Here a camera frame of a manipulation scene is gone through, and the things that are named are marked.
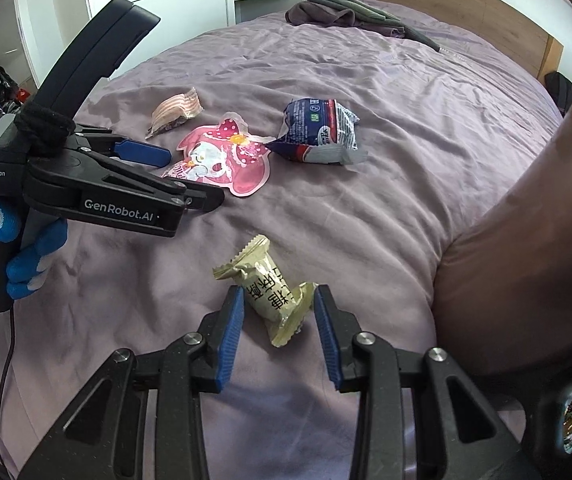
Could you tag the pink cartoon snack packet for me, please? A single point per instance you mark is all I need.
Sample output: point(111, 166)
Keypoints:
point(226, 160)

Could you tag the striped small snack packet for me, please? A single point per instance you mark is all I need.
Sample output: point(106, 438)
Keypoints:
point(176, 110)

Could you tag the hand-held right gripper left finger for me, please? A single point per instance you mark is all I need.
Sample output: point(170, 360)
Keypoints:
point(231, 340)

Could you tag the person's left hand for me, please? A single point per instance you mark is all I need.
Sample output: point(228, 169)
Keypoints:
point(41, 250)

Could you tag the black backpack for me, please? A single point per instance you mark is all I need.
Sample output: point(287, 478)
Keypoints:
point(563, 92)

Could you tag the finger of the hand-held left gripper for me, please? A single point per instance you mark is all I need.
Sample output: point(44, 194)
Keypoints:
point(141, 152)
point(166, 187)

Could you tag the green candy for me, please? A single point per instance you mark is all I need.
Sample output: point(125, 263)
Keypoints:
point(266, 290)

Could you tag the black and bronze tall canister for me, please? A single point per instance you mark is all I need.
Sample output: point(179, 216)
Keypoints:
point(515, 270)

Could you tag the blue and white snack packet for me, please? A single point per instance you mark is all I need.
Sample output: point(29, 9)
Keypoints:
point(316, 130)

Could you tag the pile of dark clothes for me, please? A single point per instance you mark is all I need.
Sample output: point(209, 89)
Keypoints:
point(355, 12)

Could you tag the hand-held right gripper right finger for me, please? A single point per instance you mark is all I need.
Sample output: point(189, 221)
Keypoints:
point(327, 340)

